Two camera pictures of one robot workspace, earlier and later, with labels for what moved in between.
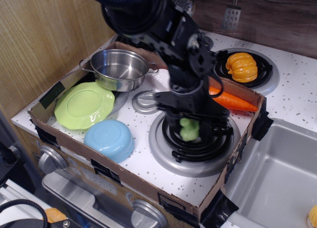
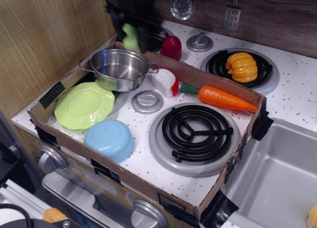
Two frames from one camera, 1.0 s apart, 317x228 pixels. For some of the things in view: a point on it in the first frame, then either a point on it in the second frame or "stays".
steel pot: [119, 70] stays
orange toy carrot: [232, 100] stays
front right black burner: [217, 149] stays
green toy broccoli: [189, 130] to [131, 40]
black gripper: [192, 97] to [141, 9]
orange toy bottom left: [53, 215] stays
